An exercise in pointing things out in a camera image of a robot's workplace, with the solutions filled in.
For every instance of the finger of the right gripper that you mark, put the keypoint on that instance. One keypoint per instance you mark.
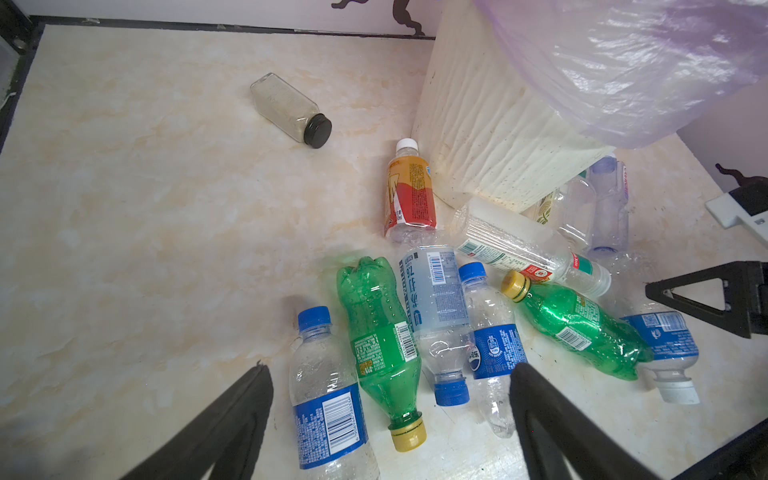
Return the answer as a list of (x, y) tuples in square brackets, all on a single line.
[(738, 304)]

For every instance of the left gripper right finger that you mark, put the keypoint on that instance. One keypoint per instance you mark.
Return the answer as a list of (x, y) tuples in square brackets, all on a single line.
[(557, 439)]

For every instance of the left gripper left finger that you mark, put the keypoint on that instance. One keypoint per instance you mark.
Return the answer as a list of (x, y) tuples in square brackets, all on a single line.
[(223, 441)]

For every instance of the clear bottle pale blue label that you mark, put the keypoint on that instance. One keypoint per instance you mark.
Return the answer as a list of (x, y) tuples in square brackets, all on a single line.
[(438, 318)]

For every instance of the green bottle yellow cap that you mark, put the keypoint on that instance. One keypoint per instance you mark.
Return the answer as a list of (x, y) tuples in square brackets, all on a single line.
[(579, 325), (388, 363)]

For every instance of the clear bottle green cap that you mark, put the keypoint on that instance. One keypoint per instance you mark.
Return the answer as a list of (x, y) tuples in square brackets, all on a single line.
[(570, 210)]

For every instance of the pink plastic bin liner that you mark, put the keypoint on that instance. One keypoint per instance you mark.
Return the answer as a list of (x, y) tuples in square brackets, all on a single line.
[(628, 73)]

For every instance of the white woven waste bin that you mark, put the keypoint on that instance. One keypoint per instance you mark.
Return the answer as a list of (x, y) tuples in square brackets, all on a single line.
[(483, 130)]

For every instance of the blue label bottle white cap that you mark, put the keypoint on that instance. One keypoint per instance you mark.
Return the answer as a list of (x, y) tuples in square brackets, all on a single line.
[(663, 329)]

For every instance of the small blue label water bottle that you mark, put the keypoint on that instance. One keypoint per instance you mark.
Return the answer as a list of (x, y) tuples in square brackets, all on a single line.
[(497, 347)]

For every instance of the green bottle yellow cap tilted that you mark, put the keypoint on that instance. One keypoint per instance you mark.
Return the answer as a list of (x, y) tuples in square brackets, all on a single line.
[(579, 325)]

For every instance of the clear bottle purple label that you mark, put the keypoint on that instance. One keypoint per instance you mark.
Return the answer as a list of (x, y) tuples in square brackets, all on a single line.
[(610, 233)]

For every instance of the clear bottle green red label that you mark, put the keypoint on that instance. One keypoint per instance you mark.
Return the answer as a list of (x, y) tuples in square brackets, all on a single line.
[(507, 240)]

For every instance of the red yellow label drink bottle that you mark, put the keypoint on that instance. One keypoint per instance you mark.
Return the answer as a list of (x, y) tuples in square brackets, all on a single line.
[(410, 207)]

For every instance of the glass spice jar black cap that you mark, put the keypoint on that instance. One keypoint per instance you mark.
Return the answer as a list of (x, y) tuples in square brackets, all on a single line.
[(290, 110)]

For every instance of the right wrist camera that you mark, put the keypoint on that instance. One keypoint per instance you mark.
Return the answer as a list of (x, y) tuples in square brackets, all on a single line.
[(745, 206)]

